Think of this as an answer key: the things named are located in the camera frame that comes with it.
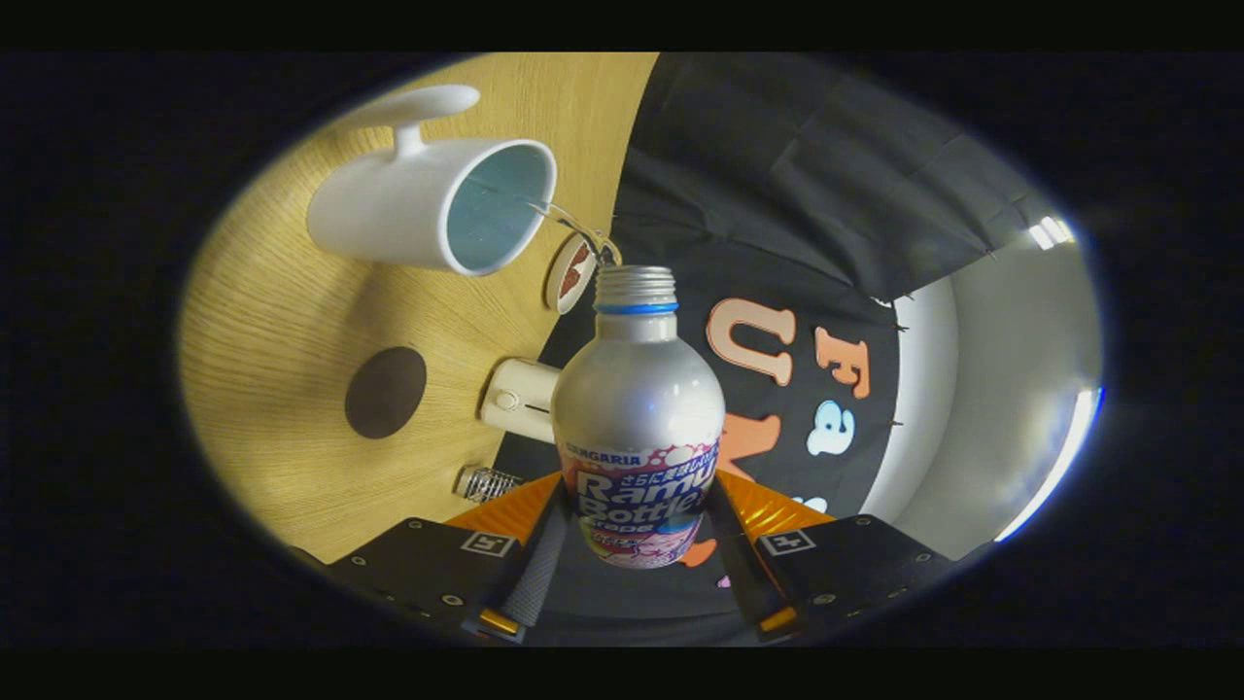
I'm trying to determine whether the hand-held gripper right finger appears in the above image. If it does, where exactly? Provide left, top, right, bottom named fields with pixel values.
left=705, top=469, right=958, bottom=643

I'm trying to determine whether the wooden table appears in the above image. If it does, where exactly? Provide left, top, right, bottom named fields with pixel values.
left=180, top=52, right=662, bottom=565

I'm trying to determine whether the metal wire basket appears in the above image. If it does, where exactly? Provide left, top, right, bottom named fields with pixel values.
left=454, top=465, right=526, bottom=504

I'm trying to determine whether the brown snack portion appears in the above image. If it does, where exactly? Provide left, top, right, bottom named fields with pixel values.
left=561, top=243, right=596, bottom=300

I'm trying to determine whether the white cup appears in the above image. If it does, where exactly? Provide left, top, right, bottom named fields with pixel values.
left=306, top=85, right=558, bottom=277

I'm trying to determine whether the brown round coaster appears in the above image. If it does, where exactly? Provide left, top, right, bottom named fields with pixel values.
left=344, top=347, right=428, bottom=440

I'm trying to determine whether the silver juice bottle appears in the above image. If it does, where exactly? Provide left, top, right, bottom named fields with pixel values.
left=551, top=265, right=727, bottom=570

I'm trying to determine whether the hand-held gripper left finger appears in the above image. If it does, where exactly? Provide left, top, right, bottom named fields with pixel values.
left=326, top=472, right=574, bottom=645

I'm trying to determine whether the round white plate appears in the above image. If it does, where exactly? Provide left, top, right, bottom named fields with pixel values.
left=544, top=233, right=601, bottom=315

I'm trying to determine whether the white ceramic utensil holder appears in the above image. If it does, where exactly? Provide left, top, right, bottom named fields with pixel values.
left=479, top=358, right=565, bottom=445

